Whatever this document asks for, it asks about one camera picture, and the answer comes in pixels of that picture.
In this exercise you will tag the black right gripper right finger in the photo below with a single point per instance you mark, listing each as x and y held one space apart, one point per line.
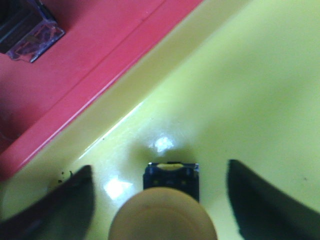
263 212

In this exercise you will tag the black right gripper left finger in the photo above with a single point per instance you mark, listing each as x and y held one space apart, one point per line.
63 214

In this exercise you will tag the yellow mushroom push button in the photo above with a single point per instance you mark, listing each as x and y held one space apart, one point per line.
168 207

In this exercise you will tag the red mushroom push button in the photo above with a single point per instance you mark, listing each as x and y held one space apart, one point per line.
27 29

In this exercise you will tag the yellow plastic tray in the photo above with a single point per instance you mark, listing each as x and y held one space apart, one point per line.
234 80

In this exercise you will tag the red plastic tray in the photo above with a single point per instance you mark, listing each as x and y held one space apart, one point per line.
103 39

